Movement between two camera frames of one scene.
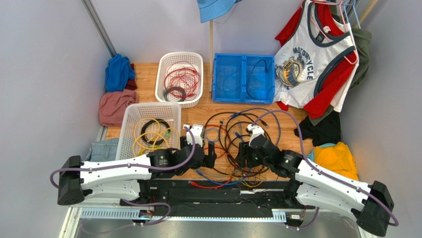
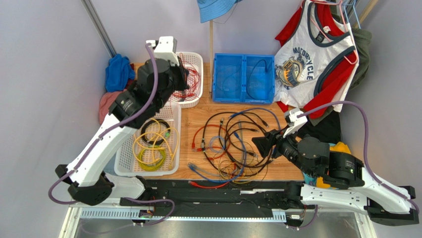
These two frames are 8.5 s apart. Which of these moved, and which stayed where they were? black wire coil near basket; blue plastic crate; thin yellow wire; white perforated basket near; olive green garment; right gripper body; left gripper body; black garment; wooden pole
Moved: left gripper body; thin yellow wire; right gripper body
Stayed: black garment; wooden pole; black wire coil near basket; white perforated basket near; blue plastic crate; olive green garment
